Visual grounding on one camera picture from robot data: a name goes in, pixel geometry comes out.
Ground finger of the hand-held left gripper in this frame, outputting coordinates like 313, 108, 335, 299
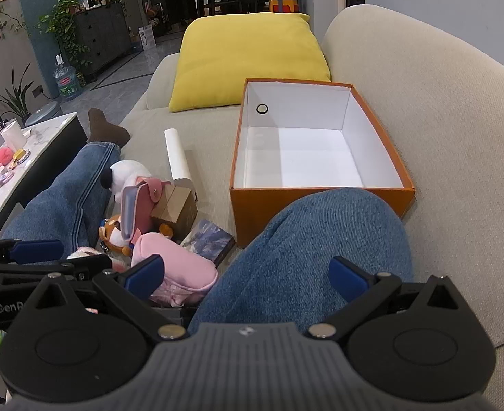
0, 235, 64, 266
0, 254, 113, 287

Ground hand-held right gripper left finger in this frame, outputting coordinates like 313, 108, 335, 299
18, 254, 188, 340

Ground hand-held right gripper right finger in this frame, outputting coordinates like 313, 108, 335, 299
305, 256, 469, 341

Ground pink pouch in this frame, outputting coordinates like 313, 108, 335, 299
131, 232, 219, 307

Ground red panda plush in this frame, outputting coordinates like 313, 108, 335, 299
98, 215, 175, 258

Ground small brown cardboard box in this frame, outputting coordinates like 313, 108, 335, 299
150, 184, 198, 234

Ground printed box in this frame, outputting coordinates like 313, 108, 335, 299
179, 218, 236, 268

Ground pink bunny bag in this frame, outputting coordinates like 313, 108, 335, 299
121, 177, 173, 242

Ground white plush pink striped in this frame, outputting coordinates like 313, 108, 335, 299
101, 160, 152, 204

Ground orange cardboard box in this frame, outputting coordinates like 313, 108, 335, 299
229, 78, 416, 249

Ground long white box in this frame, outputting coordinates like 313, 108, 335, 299
163, 128, 195, 191

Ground person's left leg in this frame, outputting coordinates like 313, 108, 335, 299
0, 140, 122, 262

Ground marble coffee table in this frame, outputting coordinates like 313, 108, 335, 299
0, 111, 88, 237

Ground white paper roll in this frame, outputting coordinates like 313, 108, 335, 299
1, 121, 26, 150

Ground grey round bin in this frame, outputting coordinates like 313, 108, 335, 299
25, 103, 64, 128

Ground brown sock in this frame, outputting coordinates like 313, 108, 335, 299
87, 108, 132, 145

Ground potted floor plant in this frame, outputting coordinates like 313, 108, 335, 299
0, 63, 36, 121

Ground large water jug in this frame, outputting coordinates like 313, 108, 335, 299
53, 55, 84, 101

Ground beige sofa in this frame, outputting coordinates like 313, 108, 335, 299
119, 4, 504, 348

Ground dark grey cabinet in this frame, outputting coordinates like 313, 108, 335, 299
73, 2, 134, 83

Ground trailing green plant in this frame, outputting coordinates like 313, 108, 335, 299
36, 0, 94, 75

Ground yellow pillow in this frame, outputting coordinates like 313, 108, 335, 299
168, 12, 332, 113

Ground white standing sign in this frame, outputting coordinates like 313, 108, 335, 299
138, 26, 156, 50

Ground orange yellow child chair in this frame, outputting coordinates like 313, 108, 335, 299
268, 0, 300, 15

